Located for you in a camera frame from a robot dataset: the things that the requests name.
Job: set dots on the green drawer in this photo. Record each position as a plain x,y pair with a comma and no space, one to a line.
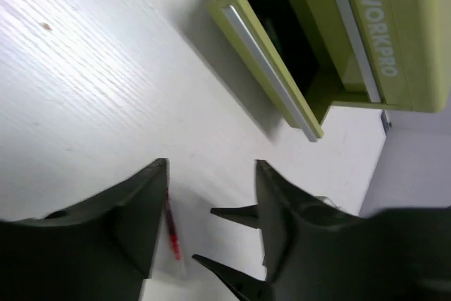
297,50
358,48

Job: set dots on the green top drawer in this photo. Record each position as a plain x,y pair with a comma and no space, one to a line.
358,48

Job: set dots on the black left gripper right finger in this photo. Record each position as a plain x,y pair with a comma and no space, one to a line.
317,252

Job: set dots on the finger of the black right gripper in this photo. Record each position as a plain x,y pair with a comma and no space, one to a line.
241,285
246,216

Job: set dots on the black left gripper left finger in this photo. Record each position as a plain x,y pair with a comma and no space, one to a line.
101,248

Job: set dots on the green metal drawer toolbox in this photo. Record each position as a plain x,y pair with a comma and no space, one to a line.
408,46

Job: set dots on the red gel pen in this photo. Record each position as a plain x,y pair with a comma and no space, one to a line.
174,239

